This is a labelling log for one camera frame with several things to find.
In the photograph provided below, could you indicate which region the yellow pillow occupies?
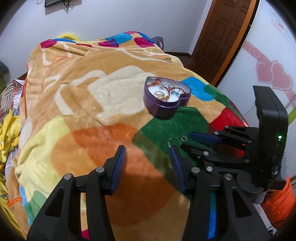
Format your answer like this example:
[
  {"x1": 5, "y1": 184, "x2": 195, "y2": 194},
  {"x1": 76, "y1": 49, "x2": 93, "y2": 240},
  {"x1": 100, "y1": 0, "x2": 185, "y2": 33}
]
[{"x1": 58, "y1": 33, "x2": 81, "y2": 41}]

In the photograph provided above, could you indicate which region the yellow cloth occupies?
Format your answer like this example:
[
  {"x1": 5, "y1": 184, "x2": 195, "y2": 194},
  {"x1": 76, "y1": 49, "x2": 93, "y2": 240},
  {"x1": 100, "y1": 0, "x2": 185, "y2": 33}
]
[{"x1": 1, "y1": 109, "x2": 21, "y2": 232}]

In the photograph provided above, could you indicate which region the orange blue bead bracelet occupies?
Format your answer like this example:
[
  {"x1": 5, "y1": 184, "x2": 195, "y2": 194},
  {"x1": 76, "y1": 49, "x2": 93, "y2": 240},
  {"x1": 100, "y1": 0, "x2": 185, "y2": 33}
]
[{"x1": 169, "y1": 87, "x2": 187, "y2": 96}]

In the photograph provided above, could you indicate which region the orange jacket sleeve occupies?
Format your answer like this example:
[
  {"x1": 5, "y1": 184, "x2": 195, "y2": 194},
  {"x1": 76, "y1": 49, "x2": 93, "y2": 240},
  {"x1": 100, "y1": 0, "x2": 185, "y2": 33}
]
[{"x1": 260, "y1": 176, "x2": 295, "y2": 230}]

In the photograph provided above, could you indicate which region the colourful fleece blanket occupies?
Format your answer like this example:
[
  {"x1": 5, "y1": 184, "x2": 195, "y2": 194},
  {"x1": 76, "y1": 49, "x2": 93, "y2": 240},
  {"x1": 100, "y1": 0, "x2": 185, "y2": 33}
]
[{"x1": 6, "y1": 31, "x2": 246, "y2": 240}]

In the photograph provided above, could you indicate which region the copper wire bangle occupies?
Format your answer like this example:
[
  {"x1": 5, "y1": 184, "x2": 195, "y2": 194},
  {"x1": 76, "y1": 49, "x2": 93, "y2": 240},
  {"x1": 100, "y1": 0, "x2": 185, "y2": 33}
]
[{"x1": 146, "y1": 78, "x2": 187, "y2": 102}]

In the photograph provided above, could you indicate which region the wooden door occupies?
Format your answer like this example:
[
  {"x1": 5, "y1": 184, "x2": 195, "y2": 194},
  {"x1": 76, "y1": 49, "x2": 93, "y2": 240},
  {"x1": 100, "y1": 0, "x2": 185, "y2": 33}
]
[{"x1": 192, "y1": 0, "x2": 258, "y2": 85}]

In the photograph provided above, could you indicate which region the purple backpack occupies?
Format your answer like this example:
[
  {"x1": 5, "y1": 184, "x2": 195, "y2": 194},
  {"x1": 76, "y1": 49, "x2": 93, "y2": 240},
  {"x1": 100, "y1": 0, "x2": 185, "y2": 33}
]
[{"x1": 151, "y1": 36, "x2": 164, "y2": 50}]

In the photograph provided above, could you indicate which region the purple heart tin box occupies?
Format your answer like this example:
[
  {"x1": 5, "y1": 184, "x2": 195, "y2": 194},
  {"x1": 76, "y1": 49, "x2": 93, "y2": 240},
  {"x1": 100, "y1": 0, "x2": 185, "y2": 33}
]
[{"x1": 143, "y1": 76, "x2": 192, "y2": 120}]

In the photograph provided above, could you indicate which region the white cabinet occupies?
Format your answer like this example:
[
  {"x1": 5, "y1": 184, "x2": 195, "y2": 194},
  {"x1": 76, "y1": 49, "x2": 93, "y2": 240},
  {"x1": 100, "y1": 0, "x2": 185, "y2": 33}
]
[{"x1": 217, "y1": 0, "x2": 296, "y2": 176}]

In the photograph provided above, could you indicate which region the wall mounted black monitor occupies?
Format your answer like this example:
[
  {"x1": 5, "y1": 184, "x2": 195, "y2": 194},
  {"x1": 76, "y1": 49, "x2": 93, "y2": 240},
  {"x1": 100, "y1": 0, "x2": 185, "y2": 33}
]
[{"x1": 45, "y1": 0, "x2": 64, "y2": 8}]

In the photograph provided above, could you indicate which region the patterned pillow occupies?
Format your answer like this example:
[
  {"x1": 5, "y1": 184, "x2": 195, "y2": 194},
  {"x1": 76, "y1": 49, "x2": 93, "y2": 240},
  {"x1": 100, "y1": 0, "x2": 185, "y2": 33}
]
[{"x1": 0, "y1": 79, "x2": 25, "y2": 123}]

